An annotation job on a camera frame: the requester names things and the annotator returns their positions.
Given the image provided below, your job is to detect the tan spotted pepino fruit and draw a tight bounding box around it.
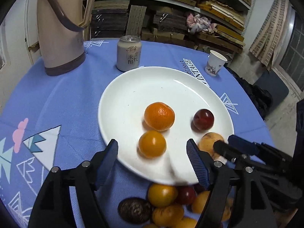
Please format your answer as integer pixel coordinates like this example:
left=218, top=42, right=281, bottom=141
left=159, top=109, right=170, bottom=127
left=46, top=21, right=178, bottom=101
left=198, top=132, right=224, bottom=160

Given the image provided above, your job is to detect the dark red plum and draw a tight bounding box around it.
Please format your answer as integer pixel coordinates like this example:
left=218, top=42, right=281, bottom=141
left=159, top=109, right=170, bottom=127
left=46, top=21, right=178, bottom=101
left=193, top=109, right=214, bottom=130

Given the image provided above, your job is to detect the pale orange round fruit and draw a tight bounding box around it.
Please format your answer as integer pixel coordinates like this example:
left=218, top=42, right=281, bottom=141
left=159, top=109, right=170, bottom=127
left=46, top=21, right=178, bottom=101
left=191, top=190, right=210, bottom=214

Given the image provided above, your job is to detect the red cherry tomato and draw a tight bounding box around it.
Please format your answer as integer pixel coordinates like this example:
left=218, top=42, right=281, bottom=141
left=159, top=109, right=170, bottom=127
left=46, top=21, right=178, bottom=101
left=176, top=186, right=196, bottom=205

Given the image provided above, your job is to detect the yellow-orange tomato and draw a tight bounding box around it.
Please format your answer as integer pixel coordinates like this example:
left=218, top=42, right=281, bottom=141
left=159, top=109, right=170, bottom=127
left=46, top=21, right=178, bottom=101
left=138, top=130, right=166, bottom=158

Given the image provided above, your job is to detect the orange mandarin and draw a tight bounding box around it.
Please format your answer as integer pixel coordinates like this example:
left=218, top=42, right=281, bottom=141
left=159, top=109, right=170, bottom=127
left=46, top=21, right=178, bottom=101
left=144, top=102, right=175, bottom=132

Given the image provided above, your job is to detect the orange-yellow round fruit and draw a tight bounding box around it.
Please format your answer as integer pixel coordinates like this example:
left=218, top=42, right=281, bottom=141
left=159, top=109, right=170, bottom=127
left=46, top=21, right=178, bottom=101
left=152, top=204, right=184, bottom=227

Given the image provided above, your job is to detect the yellow tomato off plate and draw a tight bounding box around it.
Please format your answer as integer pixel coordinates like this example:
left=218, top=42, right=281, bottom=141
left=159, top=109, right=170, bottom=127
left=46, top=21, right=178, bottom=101
left=147, top=183, right=178, bottom=207

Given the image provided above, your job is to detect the dark blue chair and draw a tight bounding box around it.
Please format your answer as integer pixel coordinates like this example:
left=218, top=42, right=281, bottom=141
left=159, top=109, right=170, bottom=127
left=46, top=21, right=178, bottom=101
left=254, top=70, right=289, bottom=112

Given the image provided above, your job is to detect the white paper cup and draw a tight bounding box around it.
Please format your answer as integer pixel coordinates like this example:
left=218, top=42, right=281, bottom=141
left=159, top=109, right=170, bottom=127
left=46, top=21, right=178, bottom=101
left=205, top=50, right=228, bottom=76

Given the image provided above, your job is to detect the beige checked curtain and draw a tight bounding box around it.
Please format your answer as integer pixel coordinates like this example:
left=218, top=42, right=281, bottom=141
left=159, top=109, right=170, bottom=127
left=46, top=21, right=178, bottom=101
left=249, top=0, right=294, bottom=71

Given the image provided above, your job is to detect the white round plate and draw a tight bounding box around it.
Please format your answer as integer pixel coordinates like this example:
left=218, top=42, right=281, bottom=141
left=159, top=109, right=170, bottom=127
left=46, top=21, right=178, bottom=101
left=97, top=66, right=234, bottom=185

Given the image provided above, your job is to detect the pink crumpled cloth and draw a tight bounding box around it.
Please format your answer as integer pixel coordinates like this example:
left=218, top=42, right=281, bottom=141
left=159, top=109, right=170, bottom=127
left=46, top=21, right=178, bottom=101
left=186, top=13, right=217, bottom=34

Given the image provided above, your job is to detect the white drink can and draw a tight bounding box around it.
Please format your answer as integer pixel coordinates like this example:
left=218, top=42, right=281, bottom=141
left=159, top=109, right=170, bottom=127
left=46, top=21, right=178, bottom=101
left=116, top=36, right=142, bottom=72

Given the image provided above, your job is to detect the wooden storage shelf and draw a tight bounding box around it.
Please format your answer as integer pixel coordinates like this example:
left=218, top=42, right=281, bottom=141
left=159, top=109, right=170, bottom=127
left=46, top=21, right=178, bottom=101
left=86, top=0, right=254, bottom=55

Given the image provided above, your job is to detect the beige thermos jug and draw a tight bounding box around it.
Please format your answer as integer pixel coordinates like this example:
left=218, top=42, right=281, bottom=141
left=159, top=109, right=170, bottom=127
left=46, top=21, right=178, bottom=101
left=37, top=0, right=95, bottom=76

